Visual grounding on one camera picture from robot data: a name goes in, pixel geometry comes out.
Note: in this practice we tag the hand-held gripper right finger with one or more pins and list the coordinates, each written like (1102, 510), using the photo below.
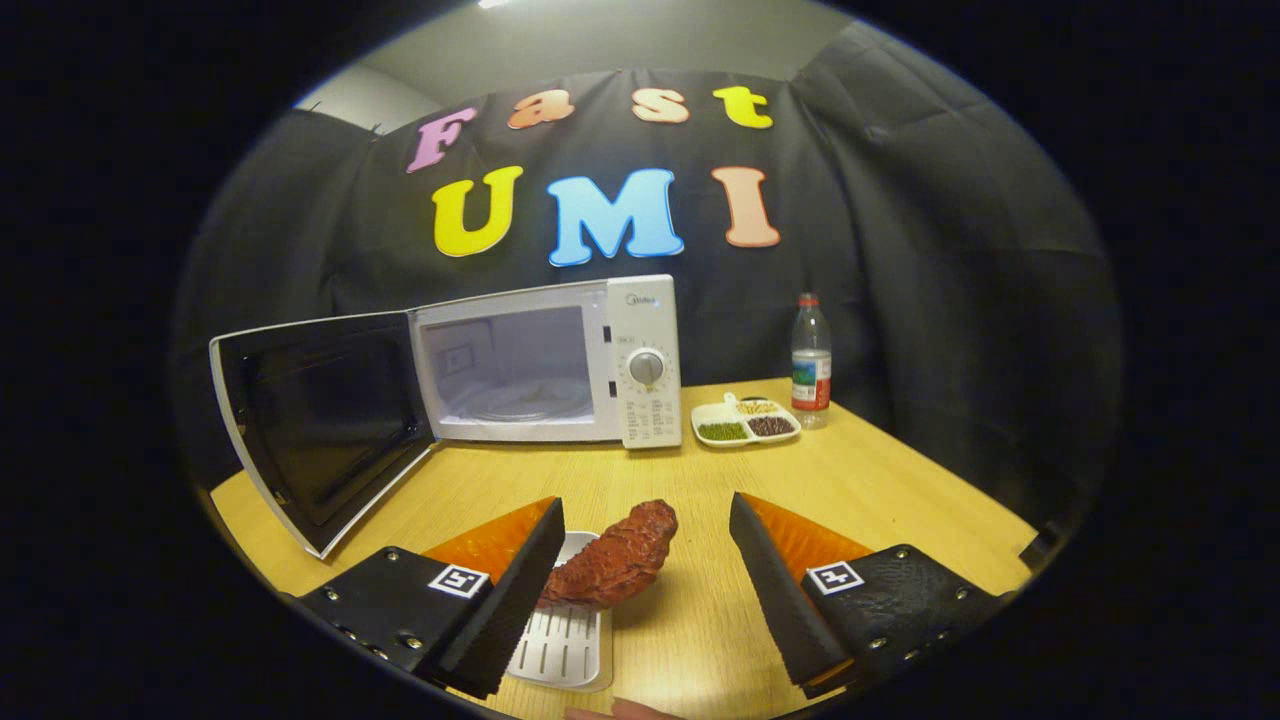
(780, 600)

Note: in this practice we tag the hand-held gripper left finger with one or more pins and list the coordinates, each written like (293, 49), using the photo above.
(515, 600)

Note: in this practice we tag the red-brown roasted meat piece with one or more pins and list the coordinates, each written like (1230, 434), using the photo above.
(615, 560)

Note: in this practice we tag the white toaster oven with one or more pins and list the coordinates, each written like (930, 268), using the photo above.
(645, 320)

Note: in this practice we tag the small white ridged tray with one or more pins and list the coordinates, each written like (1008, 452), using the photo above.
(560, 650)

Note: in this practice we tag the white divided bean plate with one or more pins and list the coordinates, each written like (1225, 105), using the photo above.
(745, 428)

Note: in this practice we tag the clear plastic water bottle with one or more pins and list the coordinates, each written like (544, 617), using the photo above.
(811, 370)

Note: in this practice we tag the black backdrop cloth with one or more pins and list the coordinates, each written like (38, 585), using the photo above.
(950, 250)

